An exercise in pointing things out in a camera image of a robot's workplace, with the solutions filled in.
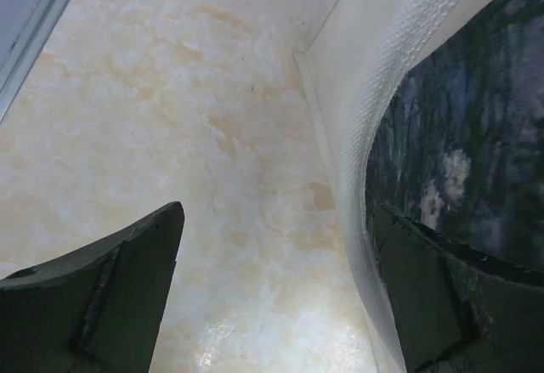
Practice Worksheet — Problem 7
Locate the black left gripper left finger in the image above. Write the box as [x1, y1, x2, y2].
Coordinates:
[1, 201, 184, 372]

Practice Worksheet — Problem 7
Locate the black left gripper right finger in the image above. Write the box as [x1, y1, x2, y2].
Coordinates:
[372, 205, 543, 372]

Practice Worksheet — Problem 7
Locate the cream canvas tote bag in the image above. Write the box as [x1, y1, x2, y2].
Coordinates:
[295, 0, 543, 372]

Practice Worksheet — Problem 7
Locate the aluminium frame rail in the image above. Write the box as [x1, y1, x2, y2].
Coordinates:
[1, 0, 70, 116]

